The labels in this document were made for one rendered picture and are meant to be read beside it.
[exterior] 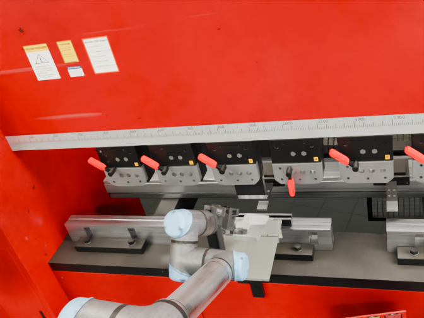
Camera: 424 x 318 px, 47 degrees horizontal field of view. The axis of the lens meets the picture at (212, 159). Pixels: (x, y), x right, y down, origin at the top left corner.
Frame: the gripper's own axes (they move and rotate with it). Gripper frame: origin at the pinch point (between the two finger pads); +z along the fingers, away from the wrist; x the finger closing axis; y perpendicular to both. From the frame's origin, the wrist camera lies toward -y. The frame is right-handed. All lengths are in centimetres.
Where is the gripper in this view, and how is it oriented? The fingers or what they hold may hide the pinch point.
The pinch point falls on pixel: (240, 229)
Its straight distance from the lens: 161.0
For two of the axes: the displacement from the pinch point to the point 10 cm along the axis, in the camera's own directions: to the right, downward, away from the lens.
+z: 5.8, 1.1, 8.1
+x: -8.0, -1.2, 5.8
